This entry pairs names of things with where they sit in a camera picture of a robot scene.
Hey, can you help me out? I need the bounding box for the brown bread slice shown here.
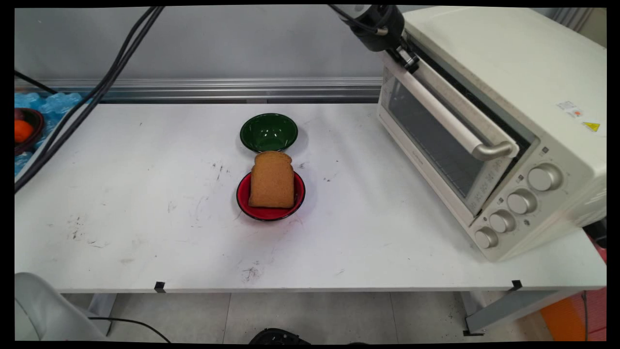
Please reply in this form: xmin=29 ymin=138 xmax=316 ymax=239
xmin=248 ymin=151 xmax=295 ymax=209

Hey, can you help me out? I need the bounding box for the large cream oven knob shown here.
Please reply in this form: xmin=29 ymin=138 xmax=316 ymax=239
xmin=527 ymin=163 xmax=564 ymax=192

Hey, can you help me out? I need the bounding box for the dark brown bowl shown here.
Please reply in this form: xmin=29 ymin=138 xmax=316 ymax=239
xmin=15 ymin=108 xmax=46 ymax=156

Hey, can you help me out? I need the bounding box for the green bowl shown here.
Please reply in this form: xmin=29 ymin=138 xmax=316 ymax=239
xmin=240 ymin=113 xmax=299 ymax=153

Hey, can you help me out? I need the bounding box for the blue bubble wrap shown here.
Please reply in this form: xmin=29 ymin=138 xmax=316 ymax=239
xmin=15 ymin=92 xmax=92 ymax=176

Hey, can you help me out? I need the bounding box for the red floor mat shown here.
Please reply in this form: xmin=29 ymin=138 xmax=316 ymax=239
xmin=576 ymin=238 xmax=607 ymax=342

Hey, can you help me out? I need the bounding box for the orange fruit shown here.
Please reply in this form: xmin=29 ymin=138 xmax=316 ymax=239
xmin=15 ymin=120 xmax=34 ymax=144

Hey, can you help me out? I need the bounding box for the black box beside table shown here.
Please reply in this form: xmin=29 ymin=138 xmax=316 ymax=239
xmin=583 ymin=219 xmax=607 ymax=249

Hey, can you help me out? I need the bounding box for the thin black cable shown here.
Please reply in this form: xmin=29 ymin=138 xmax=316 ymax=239
xmin=15 ymin=70 xmax=60 ymax=95

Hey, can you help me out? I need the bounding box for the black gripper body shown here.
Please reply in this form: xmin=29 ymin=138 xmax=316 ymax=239
xmin=349 ymin=5 xmax=406 ymax=53

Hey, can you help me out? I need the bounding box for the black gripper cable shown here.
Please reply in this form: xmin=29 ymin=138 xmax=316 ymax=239
xmin=329 ymin=5 xmax=389 ymax=36

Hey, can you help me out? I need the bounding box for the aluminium profile rail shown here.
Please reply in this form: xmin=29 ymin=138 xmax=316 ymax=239
xmin=15 ymin=78 xmax=383 ymax=104

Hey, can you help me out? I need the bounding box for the cream glass oven door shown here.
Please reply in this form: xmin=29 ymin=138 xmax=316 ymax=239
xmin=378 ymin=51 xmax=521 ymax=217

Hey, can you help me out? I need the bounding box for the thick black cable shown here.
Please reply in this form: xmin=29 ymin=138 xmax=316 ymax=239
xmin=15 ymin=6 xmax=163 ymax=187
xmin=15 ymin=6 xmax=166 ymax=193

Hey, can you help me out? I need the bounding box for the cream toaster oven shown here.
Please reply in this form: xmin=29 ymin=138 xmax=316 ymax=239
xmin=376 ymin=6 xmax=607 ymax=262

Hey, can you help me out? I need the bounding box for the orange floor object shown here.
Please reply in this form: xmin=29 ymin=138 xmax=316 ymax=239
xmin=539 ymin=296 xmax=588 ymax=342

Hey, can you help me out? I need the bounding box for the black floor cable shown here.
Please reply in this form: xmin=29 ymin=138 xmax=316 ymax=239
xmin=87 ymin=317 xmax=171 ymax=344

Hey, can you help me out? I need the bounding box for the black round floor object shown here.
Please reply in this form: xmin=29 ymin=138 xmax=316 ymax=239
xmin=248 ymin=328 xmax=311 ymax=345

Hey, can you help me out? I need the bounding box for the red bowl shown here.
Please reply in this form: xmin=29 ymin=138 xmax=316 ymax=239
xmin=236 ymin=171 xmax=306 ymax=222

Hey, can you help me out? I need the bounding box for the grey table leg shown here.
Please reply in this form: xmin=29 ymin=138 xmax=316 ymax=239
xmin=459 ymin=289 xmax=582 ymax=336
xmin=87 ymin=293 xmax=118 ymax=336

